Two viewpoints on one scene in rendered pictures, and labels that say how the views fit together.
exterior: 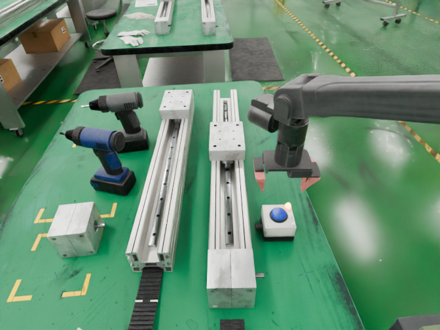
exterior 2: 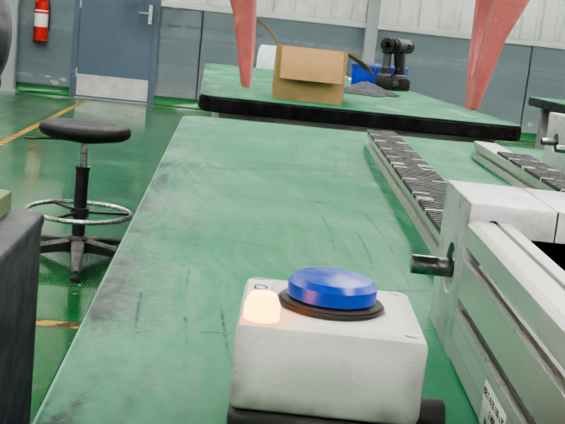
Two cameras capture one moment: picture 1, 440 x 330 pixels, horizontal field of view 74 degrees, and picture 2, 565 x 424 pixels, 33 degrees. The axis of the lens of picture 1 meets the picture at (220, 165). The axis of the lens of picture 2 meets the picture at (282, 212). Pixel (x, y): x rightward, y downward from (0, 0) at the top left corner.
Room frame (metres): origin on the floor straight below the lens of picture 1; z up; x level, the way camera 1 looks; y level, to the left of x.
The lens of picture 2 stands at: (0.90, -0.18, 0.96)
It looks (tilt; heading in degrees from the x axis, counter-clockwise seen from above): 10 degrees down; 179
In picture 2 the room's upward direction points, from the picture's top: 6 degrees clockwise
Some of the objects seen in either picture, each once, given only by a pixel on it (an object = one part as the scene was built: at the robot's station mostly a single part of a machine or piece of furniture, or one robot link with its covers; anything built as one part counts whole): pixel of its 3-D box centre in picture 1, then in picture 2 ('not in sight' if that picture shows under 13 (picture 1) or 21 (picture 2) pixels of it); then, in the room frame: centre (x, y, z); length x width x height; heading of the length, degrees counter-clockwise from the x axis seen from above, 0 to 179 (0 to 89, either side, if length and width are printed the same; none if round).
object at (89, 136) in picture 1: (97, 158); not in sight; (0.69, 0.37, 0.89); 0.20 x 0.08 x 0.22; 74
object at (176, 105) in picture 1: (177, 107); not in sight; (1.02, 0.16, 0.87); 0.16 x 0.11 x 0.07; 179
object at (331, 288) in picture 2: (278, 214); (331, 297); (0.49, -0.15, 0.84); 0.04 x 0.04 x 0.02
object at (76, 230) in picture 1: (82, 228); not in sight; (0.47, 0.37, 0.83); 0.11 x 0.10 x 0.10; 95
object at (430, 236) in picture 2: not in sight; (408, 177); (-0.31, 0.00, 0.79); 0.96 x 0.04 x 0.03; 179
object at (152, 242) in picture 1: (171, 156); not in sight; (0.77, 0.17, 0.82); 0.80 x 0.10 x 0.09; 179
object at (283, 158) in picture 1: (288, 152); not in sight; (0.49, -0.15, 1.05); 0.10 x 0.07 x 0.07; 89
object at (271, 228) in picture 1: (274, 222); (341, 368); (0.49, -0.14, 0.81); 0.10 x 0.08 x 0.06; 89
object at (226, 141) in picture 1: (226, 143); not in sight; (0.77, -0.02, 0.87); 0.16 x 0.11 x 0.07; 179
